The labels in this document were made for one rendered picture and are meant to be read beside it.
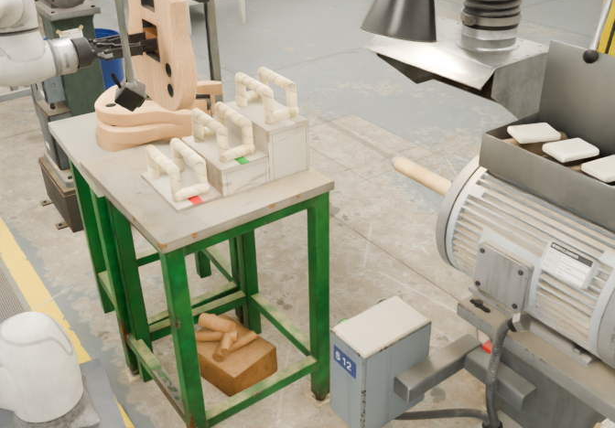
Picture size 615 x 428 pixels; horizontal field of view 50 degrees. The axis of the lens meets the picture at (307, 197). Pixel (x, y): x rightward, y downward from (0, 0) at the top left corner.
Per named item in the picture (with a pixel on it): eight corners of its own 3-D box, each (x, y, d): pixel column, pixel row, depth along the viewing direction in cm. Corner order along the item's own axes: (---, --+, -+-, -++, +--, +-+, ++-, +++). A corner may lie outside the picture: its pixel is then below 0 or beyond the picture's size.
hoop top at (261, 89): (275, 99, 196) (274, 88, 194) (266, 101, 194) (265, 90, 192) (242, 79, 210) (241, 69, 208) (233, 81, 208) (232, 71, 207)
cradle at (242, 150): (257, 154, 199) (256, 144, 197) (223, 164, 193) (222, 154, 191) (252, 149, 201) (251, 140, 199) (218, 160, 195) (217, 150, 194)
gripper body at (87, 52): (70, 64, 172) (105, 58, 177) (80, 73, 166) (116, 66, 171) (65, 36, 169) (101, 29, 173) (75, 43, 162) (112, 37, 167)
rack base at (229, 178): (271, 182, 203) (269, 155, 198) (223, 198, 195) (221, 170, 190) (227, 151, 222) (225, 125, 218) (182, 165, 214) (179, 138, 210)
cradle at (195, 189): (211, 192, 195) (210, 182, 193) (177, 204, 189) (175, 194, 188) (206, 187, 197) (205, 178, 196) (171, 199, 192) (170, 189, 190)
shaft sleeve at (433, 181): (459, 208, 130) (470, 197, 131) (456, 197, 128) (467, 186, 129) (396, 174, 143) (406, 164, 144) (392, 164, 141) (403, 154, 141)
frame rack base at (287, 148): (310, 169, 210) (309, 119, 201) (270, 183, 203) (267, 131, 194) (264, 140, 230) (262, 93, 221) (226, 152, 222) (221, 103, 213)
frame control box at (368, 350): (498, 455, 123) (517, 351, 111) (414, 518, 113) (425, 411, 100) (406, 378, 141) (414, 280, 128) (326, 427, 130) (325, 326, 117)
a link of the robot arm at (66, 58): (59, 80, 164) (82, 76, 166) (51, 44, 159) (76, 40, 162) (48, 71, 170) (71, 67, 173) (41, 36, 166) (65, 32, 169)
